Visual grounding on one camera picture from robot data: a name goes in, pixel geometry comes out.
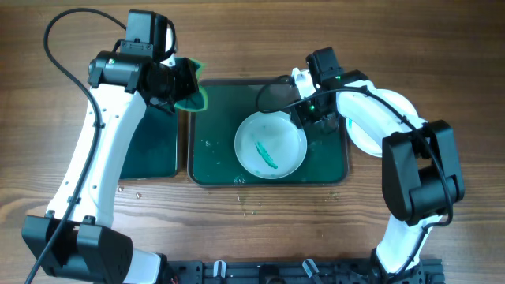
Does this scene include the green yellow scrub sponge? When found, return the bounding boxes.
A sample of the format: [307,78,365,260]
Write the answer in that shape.
[174,58,208,112]

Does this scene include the white plate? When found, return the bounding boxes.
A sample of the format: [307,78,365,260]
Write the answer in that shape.
[234,111,308,180]
[339,89,426,158]

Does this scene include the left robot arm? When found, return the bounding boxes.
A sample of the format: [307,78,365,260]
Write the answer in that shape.
[21,9,208,283]

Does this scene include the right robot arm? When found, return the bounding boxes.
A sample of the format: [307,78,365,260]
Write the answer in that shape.
[287,47,465,283]

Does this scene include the black water basin tray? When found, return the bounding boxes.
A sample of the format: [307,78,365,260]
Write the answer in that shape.
[120,106,179,180]

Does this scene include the dark green serving tray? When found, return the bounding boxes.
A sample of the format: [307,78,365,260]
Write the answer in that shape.
[188,78,349,187]

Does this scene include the right black cable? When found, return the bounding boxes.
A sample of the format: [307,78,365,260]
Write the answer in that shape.
[255,74,455,279]

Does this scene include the black cable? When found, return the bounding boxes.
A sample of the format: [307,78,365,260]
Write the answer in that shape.
[23,7,129,284]
[255,74,455,279]

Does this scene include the left black cable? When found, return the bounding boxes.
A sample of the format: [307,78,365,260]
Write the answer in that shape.
[23,7,129,284]

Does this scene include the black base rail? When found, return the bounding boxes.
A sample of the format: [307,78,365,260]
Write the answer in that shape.
[157,258,446,284]

